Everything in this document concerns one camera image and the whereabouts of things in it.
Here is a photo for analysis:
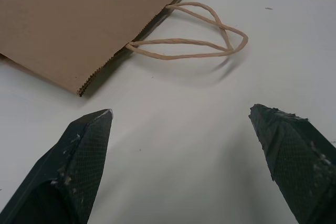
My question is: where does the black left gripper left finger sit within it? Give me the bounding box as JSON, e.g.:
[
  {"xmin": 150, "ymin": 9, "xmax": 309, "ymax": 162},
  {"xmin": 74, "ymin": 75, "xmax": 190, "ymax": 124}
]
[{"xmin": 0, "ymin": 108, "xmax": 114, "ymax": 224}]

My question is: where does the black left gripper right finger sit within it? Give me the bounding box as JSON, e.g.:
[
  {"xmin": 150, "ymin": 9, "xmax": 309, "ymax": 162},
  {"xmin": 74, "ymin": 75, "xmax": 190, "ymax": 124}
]
[{"xmin": 248, "ymin": 103, "xmax": 336, "ymax": 224}]

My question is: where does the brown paper bag with handles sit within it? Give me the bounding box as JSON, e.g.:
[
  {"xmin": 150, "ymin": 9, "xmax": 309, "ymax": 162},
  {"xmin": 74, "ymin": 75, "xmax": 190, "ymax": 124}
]
[{"xmin": 0, "ymin": 0, "xmax": 249, "ymax": 98}]

